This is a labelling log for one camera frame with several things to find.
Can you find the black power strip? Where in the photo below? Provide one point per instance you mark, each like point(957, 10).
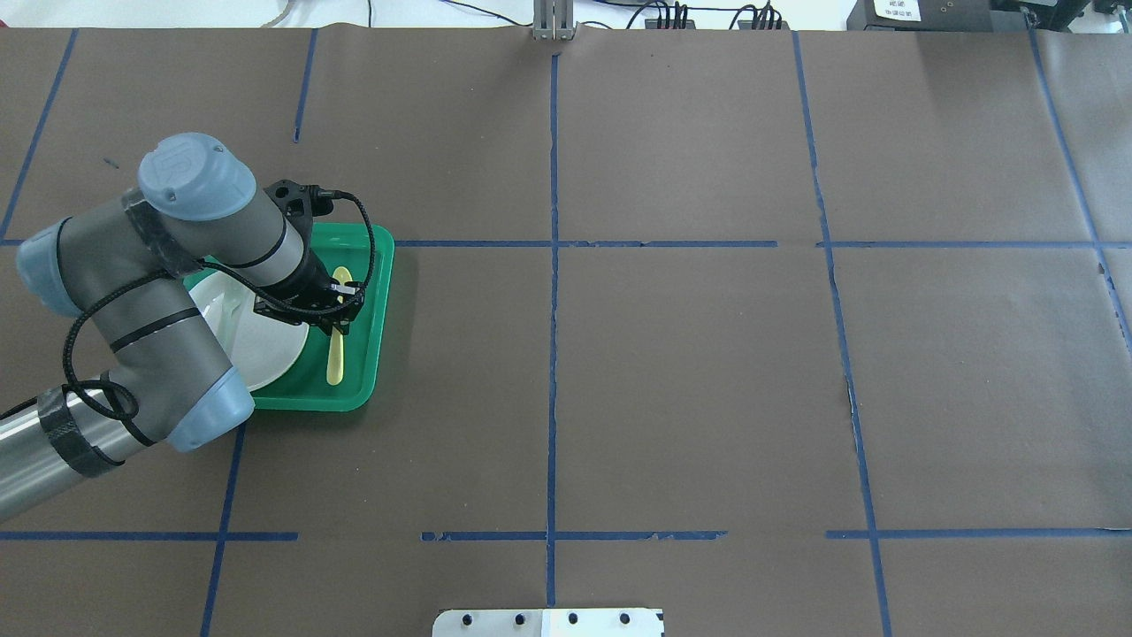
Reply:
point(675, 17)
point(763, 17)

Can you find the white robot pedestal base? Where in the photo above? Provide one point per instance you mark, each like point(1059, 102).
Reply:
point(551, 622)

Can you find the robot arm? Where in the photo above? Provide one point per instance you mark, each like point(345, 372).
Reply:
point(141, 364)

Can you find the white round plate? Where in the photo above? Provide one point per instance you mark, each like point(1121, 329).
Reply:
point(261, 348)

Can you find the green plastic tray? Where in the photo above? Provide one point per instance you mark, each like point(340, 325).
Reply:
point(304, 386)

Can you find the aluminium frame post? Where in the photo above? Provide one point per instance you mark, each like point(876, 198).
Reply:
point(553, 20)

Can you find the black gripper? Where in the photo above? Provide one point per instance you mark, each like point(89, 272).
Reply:
point(311, 280)

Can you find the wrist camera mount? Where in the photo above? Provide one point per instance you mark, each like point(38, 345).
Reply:
point(301, 201)

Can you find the black computer box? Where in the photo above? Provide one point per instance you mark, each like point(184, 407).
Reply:
point(929, 16)

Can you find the yellow plastic spoon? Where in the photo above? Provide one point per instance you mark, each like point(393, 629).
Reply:
point(335, 365)

